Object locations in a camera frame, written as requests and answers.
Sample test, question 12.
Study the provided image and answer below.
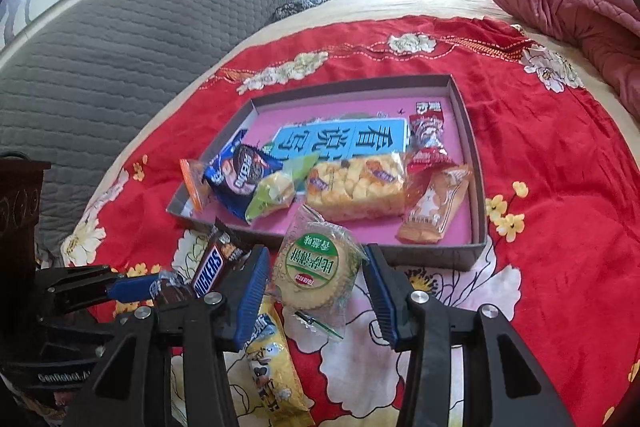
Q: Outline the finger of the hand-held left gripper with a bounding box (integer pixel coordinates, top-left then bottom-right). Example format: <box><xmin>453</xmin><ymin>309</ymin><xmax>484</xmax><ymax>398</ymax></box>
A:
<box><xmin>35</xmin><ymin>264</ymin><xmax>166</xmax><ymax>313</ymax></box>

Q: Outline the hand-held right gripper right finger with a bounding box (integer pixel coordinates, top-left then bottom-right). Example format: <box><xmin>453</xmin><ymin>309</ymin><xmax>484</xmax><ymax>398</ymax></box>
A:
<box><xmin>361</xmin><ymin>244</ymin><xmax>576</xmax><ymax>427</ymax></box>

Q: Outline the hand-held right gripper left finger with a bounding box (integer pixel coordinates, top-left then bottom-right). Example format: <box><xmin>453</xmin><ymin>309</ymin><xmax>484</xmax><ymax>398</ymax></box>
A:
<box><xmin>62</xmin><ymin>244</ymin><xmax>268</xmax><ymax>427</ymax></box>

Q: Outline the brown chocolate bar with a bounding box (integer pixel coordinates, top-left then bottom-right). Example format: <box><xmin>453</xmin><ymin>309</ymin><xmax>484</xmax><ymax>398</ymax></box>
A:
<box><xmin>150</xmin><ymin>217</ymin><xmax>256</xmax><ymax>308</ymax></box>

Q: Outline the shallow cardboard box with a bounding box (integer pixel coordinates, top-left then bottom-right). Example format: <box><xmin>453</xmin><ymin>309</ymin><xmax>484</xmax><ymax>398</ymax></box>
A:
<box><xmin>166</xmin><ymin>74</ymin><xmax>487</xmax><ymax>273</ymax></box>

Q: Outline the round cracker packet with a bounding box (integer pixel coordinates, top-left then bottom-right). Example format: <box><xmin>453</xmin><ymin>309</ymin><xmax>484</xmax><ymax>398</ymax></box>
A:
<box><xmin>267</xmin><ymin>204</ymin><xmax>371</xmax><ymax>340</ymax></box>

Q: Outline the yellow cow-print snack packet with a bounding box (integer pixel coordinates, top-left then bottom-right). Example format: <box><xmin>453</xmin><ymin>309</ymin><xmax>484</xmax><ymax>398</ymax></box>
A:
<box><xmin>245</xmin><ymin>294</ymin><xmax>316</xmax><ymax>413</ymax></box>

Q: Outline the orange snack packet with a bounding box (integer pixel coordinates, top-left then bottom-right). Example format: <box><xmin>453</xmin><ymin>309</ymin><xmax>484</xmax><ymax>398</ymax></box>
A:
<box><xmin>396</xmin><ymin>164</ymin><xmax>475</xmax><ymax>245</ymax></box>

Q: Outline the green candy packet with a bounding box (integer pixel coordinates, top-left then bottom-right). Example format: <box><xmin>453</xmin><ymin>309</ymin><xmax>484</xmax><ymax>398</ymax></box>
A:
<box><xmin>244</xmin><ymin>152</ymin><xmax>321</xmax><ymax>223</ymax></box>

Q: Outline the clear yellow cake packet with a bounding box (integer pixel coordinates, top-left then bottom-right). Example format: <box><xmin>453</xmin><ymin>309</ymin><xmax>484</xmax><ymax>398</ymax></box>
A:
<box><xmin>305</xmin><ymin>154</ymin><xmax>416</xmax><ymax>223</ymax></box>

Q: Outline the orange-trimmed clear snack packet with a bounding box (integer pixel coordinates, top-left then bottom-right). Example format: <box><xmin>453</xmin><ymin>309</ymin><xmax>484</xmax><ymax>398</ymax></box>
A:
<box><xmin>179</xmin><ymin>157</ymin><xmax>208</xmax><ymax>214</ymax></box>

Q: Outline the blue cookie packet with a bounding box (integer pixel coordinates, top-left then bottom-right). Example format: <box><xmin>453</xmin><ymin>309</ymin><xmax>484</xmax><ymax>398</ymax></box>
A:
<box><xmin>202</xmin><ymin>142</ymin><xmax>286</xmax><ymax>225</ymax></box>

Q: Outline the red snack packet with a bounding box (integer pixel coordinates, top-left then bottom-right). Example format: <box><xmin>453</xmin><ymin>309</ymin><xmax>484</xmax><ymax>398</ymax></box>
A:
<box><xmin>404</xmin><ymin>99</ymin><xmax>453</xmax><ymax>178</ymax></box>

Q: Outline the dark wooden nightstand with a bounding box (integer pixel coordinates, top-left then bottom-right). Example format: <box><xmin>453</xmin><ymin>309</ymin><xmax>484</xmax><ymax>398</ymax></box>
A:
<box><xmin>0</xmin><ymin>152</ymin><xmax>53</xmax><ymax>358</ymax></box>

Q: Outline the red floral blanket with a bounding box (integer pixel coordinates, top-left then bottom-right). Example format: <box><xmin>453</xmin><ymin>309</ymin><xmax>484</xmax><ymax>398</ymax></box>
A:
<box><xmin>60</xmin><ymin>14</ymin><xmax>640</xmax><ymax>427</ymax></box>

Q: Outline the grey quilted headboard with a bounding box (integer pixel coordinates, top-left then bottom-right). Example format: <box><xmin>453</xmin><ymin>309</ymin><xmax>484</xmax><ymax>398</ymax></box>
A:
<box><xmin>0</xmin><ymin>0</ymin><xmax>306</xmax><ymax>253</ymax></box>

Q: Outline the dark patterned pillow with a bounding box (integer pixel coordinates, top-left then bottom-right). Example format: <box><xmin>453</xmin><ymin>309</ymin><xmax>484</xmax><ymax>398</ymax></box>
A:
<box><xmin>272</xmin><ymin>0</ymin><xmax>341</xmax><ymax>22</ymax></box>

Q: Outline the pink quilt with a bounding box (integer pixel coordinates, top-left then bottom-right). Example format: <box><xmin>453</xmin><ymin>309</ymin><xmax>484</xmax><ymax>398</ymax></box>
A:
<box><xmin>477</xmin><ymin>0</ymin><xmax>640</xmax><ymax>122</ymax></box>

